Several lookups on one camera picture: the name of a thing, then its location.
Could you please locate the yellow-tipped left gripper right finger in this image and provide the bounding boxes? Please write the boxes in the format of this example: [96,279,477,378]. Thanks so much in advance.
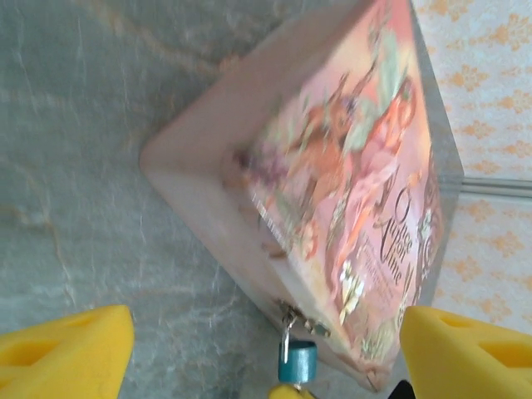
[397,304,532,399]

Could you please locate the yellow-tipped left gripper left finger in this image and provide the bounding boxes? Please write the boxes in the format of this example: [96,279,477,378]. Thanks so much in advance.
[0,303,135,399]

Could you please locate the pink illustrated storybook box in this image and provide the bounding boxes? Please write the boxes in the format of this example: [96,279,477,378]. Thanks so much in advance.
[138,0,467,394]

